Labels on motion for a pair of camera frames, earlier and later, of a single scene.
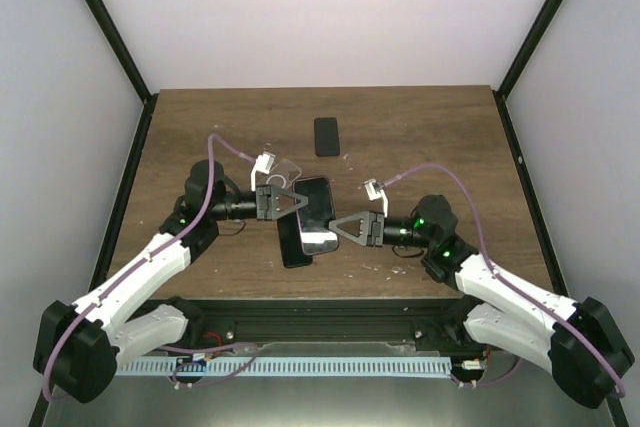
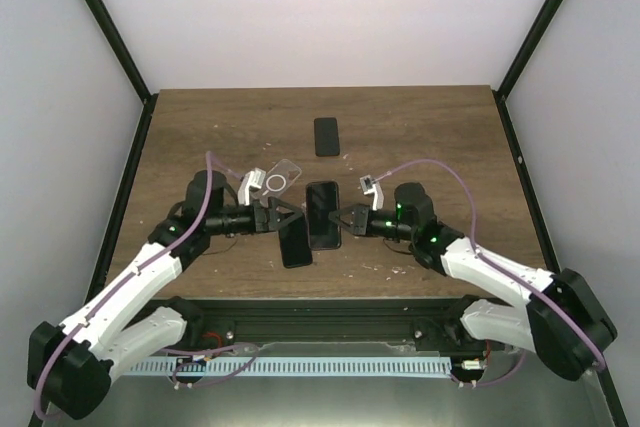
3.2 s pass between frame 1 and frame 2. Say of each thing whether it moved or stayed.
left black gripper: moved
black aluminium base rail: stayed
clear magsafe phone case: stayed
